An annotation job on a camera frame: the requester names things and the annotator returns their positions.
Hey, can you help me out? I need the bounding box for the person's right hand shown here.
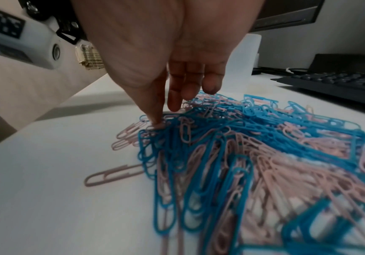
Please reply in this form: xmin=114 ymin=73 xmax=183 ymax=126
xmin=70 ymin=0 xmax=267 ymax=126

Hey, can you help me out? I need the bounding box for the translucent plastic container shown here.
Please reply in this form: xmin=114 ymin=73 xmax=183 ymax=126
xmin=226 ymin=33 xmax=262 ymax=83

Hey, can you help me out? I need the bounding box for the pile of blue pink paperclips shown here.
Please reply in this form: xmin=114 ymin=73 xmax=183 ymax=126
xmin=84 ymin=90 xmax=365 ymax=255

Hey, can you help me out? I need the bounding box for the black keyboard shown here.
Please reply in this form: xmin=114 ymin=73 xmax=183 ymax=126
xmin=270 ymin=72 xmax=365 ymax=115

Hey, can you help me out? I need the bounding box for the plain black monitor base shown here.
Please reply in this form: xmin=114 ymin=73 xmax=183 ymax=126
xmin=308 ymin=53 xmax=365 ymax=76

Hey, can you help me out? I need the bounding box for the white table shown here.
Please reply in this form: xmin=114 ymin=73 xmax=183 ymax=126
xmin=0 ymin=57 xmax=365 ymax=255

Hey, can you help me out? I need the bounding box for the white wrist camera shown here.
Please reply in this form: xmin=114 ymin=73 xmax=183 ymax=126
xmin=0 ymin=0 xmax=108 ymax=72

